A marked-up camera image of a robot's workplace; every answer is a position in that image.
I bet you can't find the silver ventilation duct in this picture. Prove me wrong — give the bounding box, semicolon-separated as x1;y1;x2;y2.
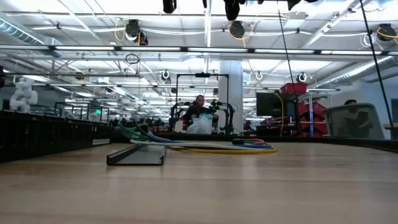
313;55;398;90
0;17;63;58

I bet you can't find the black duct cover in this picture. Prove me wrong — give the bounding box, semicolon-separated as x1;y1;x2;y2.
106;143;168;167

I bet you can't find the white plastic bag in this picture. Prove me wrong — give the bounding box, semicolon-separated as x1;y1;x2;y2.
186;112;214;135

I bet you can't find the black coiled wire loop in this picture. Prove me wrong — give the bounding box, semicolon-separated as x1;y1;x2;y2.
124;53;141;65

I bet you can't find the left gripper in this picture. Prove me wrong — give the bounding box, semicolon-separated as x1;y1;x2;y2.
162;0;242;21

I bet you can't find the black monitor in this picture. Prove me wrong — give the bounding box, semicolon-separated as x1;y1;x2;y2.
256;92;300;118

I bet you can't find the black aluminium table frame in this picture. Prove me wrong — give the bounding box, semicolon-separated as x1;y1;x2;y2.
110;132;398;154

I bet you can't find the green insulated cable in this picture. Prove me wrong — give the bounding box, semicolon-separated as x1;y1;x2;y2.
117;123;262;146

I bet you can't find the blue insulated cable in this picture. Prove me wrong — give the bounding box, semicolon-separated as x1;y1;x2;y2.
146;130;272;149

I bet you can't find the yellow drop cord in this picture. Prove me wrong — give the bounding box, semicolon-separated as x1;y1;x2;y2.
247;58;285;138

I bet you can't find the black slotted cable duct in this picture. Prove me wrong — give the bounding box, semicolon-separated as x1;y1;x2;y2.
0;110;113;164

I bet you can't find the red storage bin stack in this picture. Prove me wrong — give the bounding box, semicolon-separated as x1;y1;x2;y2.
292;101;330;138

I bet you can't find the long fluorescent light strip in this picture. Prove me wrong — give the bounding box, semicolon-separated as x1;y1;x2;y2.
0;44;398;57

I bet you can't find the yellow insulated cable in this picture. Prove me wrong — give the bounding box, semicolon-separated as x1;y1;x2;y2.
169;146;279;156

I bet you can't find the black gantry frame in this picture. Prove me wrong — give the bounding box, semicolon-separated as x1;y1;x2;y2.
175;72;230;135

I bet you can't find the person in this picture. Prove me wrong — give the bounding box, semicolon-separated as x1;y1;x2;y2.
341;98;374;131
185;94;219;126

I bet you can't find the long black cable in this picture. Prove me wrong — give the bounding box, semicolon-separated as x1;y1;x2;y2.
277;8;301;106

